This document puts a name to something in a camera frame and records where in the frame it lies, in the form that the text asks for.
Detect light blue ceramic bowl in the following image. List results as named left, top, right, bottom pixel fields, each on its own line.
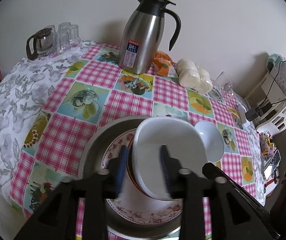
left=195, top=120, right=225, bottom=163

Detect floral rimmed white plate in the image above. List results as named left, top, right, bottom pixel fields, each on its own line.
left=100, top=129, right=182, bottom=225

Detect colourful checked tablecloth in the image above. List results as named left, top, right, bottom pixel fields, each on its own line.
left=0, top=41, right=274, bottom=240

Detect colourful snack package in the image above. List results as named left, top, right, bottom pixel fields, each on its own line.
left=259, top=131, right=276, bottom=155

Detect white bowl red pattern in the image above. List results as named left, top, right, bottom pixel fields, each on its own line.
left=127, top=140, right=154, bottom=199

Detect clear glass mug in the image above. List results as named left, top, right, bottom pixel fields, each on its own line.
left=208, top=72, right=234, bottom=102

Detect large stainless steel basin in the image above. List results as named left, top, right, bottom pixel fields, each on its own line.
left=79, top=115, right=209, bottom=240

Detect black cable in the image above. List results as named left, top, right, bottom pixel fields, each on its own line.
left=255, top=60, right=286, bottom=113

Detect glass teapot black handle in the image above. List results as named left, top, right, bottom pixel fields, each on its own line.
left=26, top=28, right=54, bottom=60

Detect small white square dish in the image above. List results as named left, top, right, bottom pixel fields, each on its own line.
left=132, top=116, right=208, bottom=200

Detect white lattice plastic chair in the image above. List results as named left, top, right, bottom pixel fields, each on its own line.
left=256, top=100, right=286, bottom=137

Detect packaged white steamed buns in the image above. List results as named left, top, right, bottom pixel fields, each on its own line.
left=176, top=59, right=213, bottom=94

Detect stainless steel thermos jug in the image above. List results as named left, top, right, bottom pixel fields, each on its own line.
left=118, top=0, right=182, bottom=74

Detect smartphone on stand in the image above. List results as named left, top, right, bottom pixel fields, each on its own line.
left=264, top=150, right=281, bottom=181

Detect white power strip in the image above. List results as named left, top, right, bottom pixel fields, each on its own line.
left=238, top=105, right=251, bottom=128

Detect orange snack packet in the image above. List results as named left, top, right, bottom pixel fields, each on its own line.
left=152, top=51, right=178, bottom=78

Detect black power adapter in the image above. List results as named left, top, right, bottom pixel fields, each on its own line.
left=245, top=107, right=260, bottom=121

